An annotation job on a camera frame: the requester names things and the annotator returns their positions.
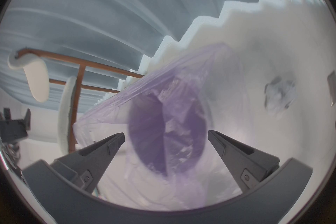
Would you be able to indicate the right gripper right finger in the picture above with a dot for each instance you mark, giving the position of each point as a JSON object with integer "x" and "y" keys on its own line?
{"x": 240, "y": 158}

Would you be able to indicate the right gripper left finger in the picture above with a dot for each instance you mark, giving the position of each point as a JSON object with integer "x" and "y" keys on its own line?
{"x": 97, "y": 154}

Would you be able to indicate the purple plastic bag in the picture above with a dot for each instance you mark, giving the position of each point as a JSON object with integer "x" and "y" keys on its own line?
{"x": 147, "y": 91}

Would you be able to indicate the crumpled white paper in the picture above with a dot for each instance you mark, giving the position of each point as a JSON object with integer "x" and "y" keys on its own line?
{"x": 278, "y": 97}

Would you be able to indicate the wooden chair with white cushions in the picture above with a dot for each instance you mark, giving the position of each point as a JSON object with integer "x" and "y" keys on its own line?
{"x": 39, "y": 81}

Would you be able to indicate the blue-green curtain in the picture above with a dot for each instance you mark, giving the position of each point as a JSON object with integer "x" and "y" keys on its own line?
{"x": 110, "y": 7}

